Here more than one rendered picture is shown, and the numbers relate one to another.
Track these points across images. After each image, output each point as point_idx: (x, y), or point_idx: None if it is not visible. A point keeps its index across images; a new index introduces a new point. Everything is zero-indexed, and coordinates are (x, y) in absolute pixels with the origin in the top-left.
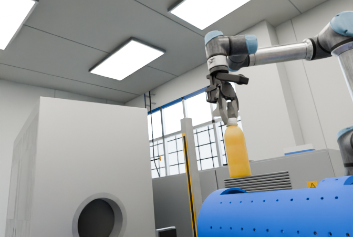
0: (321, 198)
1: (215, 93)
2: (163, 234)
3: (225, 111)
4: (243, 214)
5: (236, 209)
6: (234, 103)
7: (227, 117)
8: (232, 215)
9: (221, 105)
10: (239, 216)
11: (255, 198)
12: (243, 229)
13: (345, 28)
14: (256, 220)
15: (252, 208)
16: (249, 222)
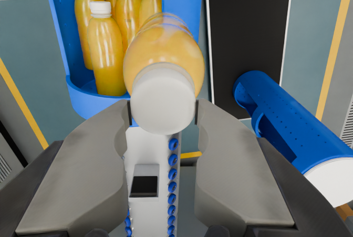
0: None
1: None
2: (153, 188)
3: (220, 122)
4: (196, 7)
5: (190, 28)
6: (73, 190)
7: (201, 103)
8: (195, 32)
9: (273, 151)
10: (196, 16)
11: None
12: (200, 4)
13: None
14: None
15: None
16: None
